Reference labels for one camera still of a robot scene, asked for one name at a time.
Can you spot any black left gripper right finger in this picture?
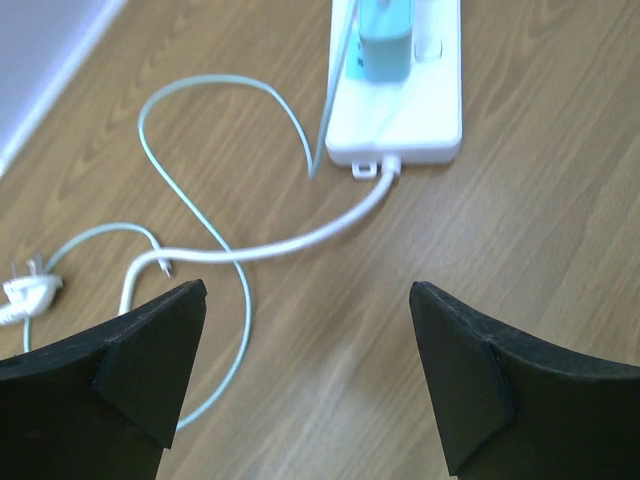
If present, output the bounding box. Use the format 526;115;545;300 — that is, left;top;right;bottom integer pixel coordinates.
409;282;639;479

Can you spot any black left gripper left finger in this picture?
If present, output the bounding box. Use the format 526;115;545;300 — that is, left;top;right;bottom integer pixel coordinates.
1;280;207;479

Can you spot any white power strip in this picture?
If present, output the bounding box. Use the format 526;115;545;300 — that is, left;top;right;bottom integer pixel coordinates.
325;1;463;176

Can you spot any teal charger plug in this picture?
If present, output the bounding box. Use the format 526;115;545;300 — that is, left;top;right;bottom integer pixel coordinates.
345;0;414;84

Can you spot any white power strip cord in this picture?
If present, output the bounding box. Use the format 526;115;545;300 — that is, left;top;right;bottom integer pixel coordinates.
0;154;402;326

